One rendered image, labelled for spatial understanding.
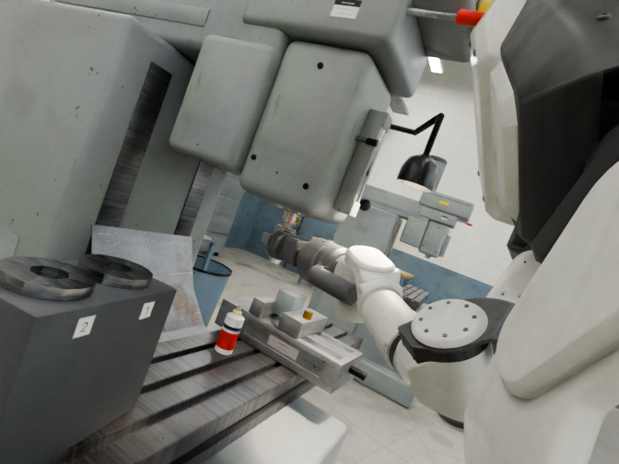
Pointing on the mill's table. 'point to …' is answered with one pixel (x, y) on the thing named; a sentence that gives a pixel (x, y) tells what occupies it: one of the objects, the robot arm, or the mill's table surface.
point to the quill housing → (312, 127)
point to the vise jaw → (288, 322)
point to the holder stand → (73, 348)
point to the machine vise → (252, 324)
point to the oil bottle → (230, 330)
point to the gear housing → (353, 32)
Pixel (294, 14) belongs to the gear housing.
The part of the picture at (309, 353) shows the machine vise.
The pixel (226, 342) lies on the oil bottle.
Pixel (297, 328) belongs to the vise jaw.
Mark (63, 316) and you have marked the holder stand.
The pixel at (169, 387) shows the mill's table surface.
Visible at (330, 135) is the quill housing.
